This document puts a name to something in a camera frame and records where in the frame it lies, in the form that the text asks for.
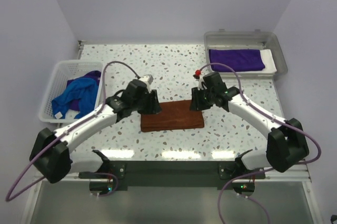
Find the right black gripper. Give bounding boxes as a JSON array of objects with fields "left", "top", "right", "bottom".
[{"left": 190, "top": 86, "right": 215, "bottom": 111}]

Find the purple towel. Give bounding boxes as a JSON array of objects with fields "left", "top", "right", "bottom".
[
  {"left": 209, "top": 49, "right": 265, "bottom": 72},
  {"left": 66, "top": 70, "right": 101, "bottom": 113}
]

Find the brown towel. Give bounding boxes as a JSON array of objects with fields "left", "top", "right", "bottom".
[{"left": 141, "top": 100, "right": 205, "bottom": 133}]

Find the blue towel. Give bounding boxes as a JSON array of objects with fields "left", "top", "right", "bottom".
[{"left": 51, "top": 78, "right": 98, "bottom": 119}]

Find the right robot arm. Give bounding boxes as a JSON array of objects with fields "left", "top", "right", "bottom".
[{"left": 190, "top": 70, "right": 309, "bottom": 178}]

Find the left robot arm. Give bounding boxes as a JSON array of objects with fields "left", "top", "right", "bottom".
[{"left": 29, "top": 75, "right": 162, "bottom": 184}]

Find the clear plastic bin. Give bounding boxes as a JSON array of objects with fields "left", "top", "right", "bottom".
[{"left": 204, "top": 29, "right": 288, "bottom": 78}]

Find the white folded towel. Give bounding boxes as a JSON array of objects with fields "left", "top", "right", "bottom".
[{"left": 237, "top": 49, "right": 277, "bottom": 74}]

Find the purple towel in basket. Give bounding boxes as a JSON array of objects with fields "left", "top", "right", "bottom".
[{"left": 66, "top": 70, "right": 101, "bottom": 113}]

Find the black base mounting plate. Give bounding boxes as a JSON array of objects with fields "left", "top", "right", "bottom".
[{"left": 78, "top": 160, "right": 266, "bottom": 192}]

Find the white plastic laundry basket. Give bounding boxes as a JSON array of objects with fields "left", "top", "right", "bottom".
[{"left": 38, "top": 59, "right": 104, "bottom": 124}]

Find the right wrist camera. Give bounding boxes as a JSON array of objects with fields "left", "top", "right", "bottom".
[{"left": 197, "top": 75, "right": 207, "bottom": 90}]

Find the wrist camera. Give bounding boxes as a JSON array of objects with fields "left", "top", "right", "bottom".
[
  {"left": 197, "top": 75, "right": 207, "bottom": 90},
  {"left": 139, "top": 75, "right": 154, "bottom": 91}
]

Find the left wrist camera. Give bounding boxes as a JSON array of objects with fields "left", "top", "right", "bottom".
[{"left": 139, "top": 75, "right": 154, "bottom": 91}]

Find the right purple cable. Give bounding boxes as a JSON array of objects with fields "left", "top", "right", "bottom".
[{"left": 194, "top": 62, "right": 322, "bottom": 224}]

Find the purple cable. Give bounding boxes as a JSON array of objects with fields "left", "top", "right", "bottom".
[
  {"left": 5, "top": 60, "right": 140, "bottom": 202},
  {"left": 194, "top": 62, "right": 322, "bottom": 224}
]

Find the aluminium rail frame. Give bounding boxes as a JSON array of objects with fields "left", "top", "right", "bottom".
[{"left": 33, "top": 40, "right": 313, "bottom": 182}]

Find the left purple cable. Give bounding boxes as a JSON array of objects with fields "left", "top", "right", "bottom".
[{"left": 5, "top": 60, "right": 140, "bottom": 202}]

